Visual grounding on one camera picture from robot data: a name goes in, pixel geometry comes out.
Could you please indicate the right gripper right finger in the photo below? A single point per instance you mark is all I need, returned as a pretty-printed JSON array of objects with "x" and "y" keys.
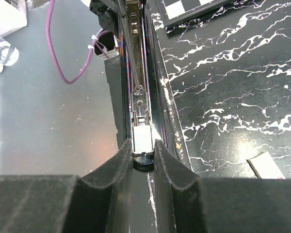
[{"x": 177, "y": 195}]

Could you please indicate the black white checkerboard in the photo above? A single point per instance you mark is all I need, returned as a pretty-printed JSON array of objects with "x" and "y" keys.
[{"x": 176, "y": 12}]

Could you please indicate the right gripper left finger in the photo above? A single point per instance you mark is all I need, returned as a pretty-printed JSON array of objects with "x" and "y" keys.
[{"x": 101, "y": 200}]

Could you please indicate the white staple box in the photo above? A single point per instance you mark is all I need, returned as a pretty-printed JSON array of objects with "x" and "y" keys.
[{"x": 265, "y": 167}]

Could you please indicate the silver staple strip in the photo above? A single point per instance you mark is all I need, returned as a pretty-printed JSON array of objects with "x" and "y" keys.
[{"x": 142, "y": 139}]

